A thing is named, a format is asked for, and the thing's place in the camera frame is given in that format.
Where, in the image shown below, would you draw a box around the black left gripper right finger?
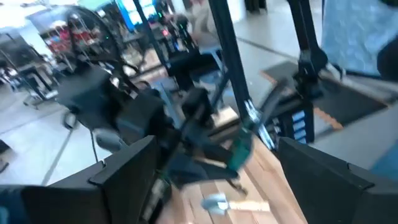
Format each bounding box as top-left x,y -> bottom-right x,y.
277,136 -> 398,224

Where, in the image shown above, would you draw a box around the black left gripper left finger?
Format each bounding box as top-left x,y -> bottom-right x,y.
0,135 -> 160,224

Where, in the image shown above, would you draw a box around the green-handled pruning shears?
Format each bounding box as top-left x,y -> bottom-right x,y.
228,99 -> 276,172

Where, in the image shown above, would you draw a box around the narrow trowel wooden handle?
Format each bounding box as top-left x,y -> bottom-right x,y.
200,192 -> 271,217

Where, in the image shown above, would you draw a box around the black floor mat orange edge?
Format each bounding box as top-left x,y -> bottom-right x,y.
259,60 -> 389,130

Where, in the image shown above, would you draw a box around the black floor fan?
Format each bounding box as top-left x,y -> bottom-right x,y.
63,6 -> 125,72

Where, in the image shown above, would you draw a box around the pale blue panel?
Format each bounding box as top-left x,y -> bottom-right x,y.
322,0 -> 398,75

